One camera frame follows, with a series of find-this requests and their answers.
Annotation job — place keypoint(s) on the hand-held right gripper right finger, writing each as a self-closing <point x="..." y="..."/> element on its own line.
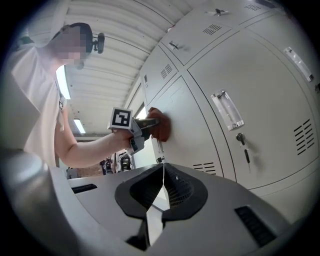
<point x="212" y="212"/>

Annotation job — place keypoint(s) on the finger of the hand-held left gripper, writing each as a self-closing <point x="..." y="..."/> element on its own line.
<point x="148" y="122"/>

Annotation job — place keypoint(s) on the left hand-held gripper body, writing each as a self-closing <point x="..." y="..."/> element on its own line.
<point x="121" y="118"/>

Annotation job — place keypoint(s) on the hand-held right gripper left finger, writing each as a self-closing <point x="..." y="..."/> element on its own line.
<point x="112" y="200"/>

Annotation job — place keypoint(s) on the brown wiping cloth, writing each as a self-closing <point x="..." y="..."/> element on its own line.
<point x="162" y="127"/>

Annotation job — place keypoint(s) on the grey metal locker door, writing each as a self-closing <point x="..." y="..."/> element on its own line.
<point x="190" y="120"/>

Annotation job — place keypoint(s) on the person's left forearm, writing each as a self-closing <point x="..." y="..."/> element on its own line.
<point x="95" y="150"/>

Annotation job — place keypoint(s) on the grey metal locker cabinet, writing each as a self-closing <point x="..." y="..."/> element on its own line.
<point x="262" y="75"/>

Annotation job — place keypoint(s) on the white black machine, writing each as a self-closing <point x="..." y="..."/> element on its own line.
<point x="124" y="161"/>

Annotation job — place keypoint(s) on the rectangular ceiling light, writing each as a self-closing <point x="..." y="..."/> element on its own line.
<point x="79" y="125"/>
<point x="62" y="82"/>

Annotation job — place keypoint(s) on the black locker key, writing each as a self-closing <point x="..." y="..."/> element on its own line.
<point x="175" y="46"/>
<point x="246" y="156"/>
<point x="220" y="11"/>

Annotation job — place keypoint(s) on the person's white shirt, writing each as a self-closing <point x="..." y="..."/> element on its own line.
<point x="35" y="100"/>

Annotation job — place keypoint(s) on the person's head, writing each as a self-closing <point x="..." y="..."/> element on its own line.
<point x="70" y="45"/>

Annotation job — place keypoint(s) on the black head camera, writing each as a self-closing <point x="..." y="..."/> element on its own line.
<point x="98" y="42"/>

